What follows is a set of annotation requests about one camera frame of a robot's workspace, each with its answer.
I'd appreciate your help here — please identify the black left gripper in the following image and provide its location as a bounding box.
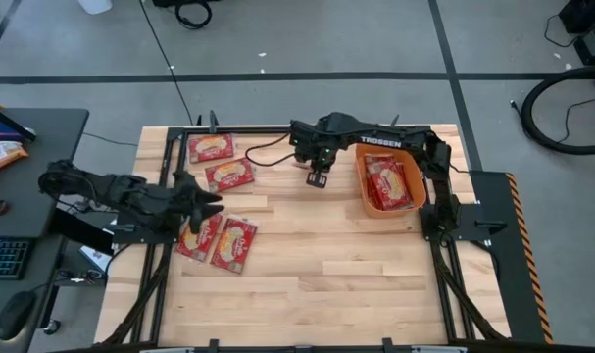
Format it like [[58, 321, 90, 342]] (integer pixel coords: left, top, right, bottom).
[[172, 169, 225, 235]]

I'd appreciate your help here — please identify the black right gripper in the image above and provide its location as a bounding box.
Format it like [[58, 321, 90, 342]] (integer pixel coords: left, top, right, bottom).
[[295, 141, 338, 190]]

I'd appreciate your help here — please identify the red popcorn bag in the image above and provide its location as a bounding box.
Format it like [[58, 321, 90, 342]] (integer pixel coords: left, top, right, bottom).
[[187, 132, 236, 165], [209, 217, 259, 275], [363, 153, 399, 168], [204, 157, 257, 194], [367, 157, 417, 212], [174, 213, 223, 263]]

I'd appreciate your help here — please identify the orange plastic basket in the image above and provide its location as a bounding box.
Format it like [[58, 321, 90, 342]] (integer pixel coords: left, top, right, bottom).
[[354, 142, 428, 220]]

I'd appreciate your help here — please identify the white booklet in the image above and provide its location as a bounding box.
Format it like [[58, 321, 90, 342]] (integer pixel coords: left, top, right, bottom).
[[78, 244, 113, 274]]

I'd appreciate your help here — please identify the black controller box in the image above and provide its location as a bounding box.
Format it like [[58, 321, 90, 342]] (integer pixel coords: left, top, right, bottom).
[[49, 208, 117, 256]]

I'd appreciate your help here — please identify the black desk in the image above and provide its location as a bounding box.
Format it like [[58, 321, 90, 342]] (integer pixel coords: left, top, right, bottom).
[[0, 107, 90, 353]]

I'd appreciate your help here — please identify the black backlit keyboard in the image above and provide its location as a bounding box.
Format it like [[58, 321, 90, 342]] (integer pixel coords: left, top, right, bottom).
[[0, 237, 32, 281]]

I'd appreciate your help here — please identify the orange snack bag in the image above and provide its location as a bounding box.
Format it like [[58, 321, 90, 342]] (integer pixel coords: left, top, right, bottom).
[[0, 140, 30, 177]]

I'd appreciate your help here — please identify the laptop screen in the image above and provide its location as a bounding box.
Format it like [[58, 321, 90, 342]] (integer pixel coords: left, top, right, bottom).
[[0, 100, 37, 145]]

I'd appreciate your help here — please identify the black floor plate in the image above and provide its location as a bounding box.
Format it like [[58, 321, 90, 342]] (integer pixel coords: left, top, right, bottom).
[[468, 170, 556, 345]]

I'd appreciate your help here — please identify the black computer mouse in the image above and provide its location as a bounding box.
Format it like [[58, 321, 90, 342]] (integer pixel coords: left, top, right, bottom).
[[0, 289, 38, 342]]

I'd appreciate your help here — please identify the white bucket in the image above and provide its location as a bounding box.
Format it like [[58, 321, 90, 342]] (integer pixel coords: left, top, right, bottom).
[[76, 0, 114, 16]]

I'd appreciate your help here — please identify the yellow black hazard tape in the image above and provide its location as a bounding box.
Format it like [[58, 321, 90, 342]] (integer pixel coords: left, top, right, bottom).
[[505, 171, 556, 345]]

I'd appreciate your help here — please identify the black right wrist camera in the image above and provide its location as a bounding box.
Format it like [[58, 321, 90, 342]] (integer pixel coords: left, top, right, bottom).
[[289, 120, 322, 148]]

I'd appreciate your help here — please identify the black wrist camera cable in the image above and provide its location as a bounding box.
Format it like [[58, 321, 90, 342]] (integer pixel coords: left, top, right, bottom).
[[244, 132, 299, 169]]

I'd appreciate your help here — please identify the black aluminium rig frame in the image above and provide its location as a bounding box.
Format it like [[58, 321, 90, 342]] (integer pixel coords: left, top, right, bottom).
[[100, 112, 509, 353]]

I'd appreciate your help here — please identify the long black floor cable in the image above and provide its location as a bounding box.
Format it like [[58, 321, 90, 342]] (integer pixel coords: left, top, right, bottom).
[[138, 0, 195, 126]]

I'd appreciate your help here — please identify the black cable loop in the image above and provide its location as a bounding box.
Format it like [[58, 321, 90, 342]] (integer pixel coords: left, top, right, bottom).
[[174, 0, 214, 31]]

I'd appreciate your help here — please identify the thin black cable with plug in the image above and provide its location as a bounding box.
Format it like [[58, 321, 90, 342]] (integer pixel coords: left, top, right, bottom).
[[509, 91, 595, 145]]

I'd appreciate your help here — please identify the large black hose ring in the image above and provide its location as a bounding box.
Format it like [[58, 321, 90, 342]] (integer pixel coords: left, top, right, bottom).
[[520, 65, 595, 157]]

